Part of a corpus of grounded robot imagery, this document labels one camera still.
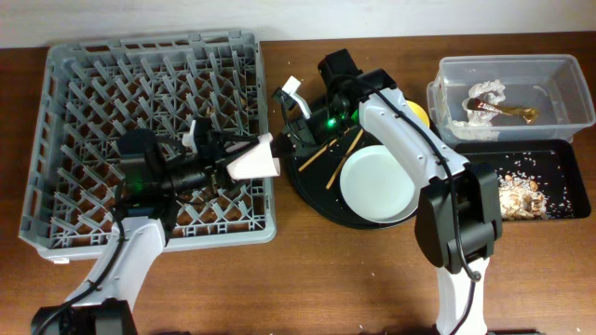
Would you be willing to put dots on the food scraps and rice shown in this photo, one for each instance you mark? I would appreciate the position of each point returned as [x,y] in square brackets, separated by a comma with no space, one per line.
[531,191]

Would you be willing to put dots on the brown snack wrapper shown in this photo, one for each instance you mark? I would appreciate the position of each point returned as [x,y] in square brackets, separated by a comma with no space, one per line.
[529,115]

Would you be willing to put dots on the black rectangular tray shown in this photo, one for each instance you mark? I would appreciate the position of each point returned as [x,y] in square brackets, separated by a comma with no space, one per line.
[554,152]

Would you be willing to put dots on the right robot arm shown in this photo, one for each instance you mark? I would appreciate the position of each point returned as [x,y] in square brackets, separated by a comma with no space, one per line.
[458,220]

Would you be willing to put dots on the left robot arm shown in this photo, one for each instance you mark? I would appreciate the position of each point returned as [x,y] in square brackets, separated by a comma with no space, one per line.
[157,171]

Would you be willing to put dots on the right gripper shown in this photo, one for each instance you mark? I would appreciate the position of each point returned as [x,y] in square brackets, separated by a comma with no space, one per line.
[302,132]

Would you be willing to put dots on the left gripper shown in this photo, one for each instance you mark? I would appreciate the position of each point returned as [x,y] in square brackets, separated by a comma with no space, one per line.
[215,160]

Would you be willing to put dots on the clear plastic waste bin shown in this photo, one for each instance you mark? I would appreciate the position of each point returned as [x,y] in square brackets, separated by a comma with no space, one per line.
[553,84]

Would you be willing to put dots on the yellow plastic bowl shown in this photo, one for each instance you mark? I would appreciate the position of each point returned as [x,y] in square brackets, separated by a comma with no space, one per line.
[419,112]

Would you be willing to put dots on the grey plastic dishwasher rack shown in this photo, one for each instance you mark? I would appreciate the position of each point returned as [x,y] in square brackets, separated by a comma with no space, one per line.
[95,92]

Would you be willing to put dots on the light grey round plate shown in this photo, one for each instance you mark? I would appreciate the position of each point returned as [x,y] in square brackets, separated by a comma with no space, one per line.
[376,187]

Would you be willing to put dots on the pink plastic cup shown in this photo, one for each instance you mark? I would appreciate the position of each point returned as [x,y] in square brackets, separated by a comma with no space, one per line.
[255,161]

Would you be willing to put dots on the round black serving tray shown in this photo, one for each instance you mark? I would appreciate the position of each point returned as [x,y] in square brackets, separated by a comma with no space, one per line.
[310,184]

